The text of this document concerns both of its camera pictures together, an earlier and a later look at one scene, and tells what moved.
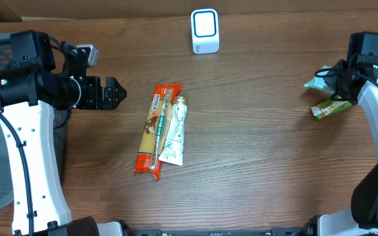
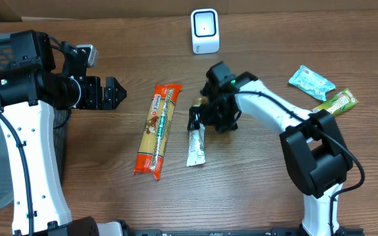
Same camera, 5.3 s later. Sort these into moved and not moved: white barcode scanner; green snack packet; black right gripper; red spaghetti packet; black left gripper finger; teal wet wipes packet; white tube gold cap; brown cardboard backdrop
Moved: white tube gold cap; teal wet wipes packet; black right gripper
Not moved: white barcode scanner; brown cardboard backdrop; green snack packet; red spaghetti packet; black left gripper finger
